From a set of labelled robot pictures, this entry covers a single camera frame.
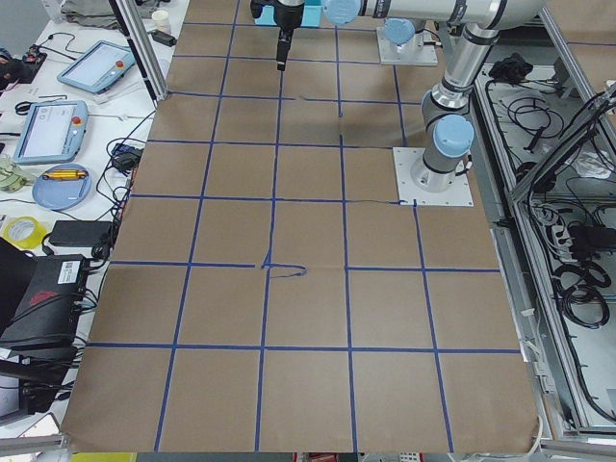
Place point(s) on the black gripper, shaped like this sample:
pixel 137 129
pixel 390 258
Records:
pixel 287 15

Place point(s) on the teal plastic storage bin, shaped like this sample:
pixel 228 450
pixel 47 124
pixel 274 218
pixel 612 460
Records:
pixel 311 15

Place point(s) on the paper cup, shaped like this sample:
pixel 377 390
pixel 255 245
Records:
pixel 161 21

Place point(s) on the teach pendant upper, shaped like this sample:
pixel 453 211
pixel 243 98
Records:
pixel 99 68

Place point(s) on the teach pendant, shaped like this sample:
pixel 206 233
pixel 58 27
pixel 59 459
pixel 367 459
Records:
pixel 53 133
pixel 99 68

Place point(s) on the teach pendant lower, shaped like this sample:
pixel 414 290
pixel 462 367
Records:
pixel 53 133

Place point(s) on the blue plate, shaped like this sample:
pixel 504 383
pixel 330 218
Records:
pixel 61 195

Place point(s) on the black power adapter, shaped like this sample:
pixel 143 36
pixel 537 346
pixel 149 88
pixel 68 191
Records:
pixel 80 233

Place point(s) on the brown paper table cover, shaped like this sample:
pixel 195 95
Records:
pixel 268 292

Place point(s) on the yellow tape roll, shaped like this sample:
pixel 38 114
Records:
pixel 24 232

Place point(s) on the black computer box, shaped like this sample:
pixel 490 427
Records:
pixel 39 296

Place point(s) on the aluminium frame post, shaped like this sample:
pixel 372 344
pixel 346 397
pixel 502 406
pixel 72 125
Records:
pixel 131 26

